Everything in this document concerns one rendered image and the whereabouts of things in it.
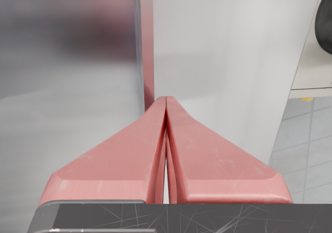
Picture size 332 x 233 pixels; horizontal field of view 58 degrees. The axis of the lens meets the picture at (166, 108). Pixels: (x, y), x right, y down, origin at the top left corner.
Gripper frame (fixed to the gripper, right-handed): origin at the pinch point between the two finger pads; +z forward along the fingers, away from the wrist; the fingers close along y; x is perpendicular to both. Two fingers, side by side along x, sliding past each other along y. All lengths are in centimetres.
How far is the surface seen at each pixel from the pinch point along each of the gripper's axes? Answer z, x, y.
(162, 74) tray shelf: 3.5, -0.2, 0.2
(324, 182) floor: 107, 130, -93
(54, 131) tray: 2.3, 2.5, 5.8
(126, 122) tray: 2.9, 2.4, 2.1
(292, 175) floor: 103, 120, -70
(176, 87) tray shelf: 3.6, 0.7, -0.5
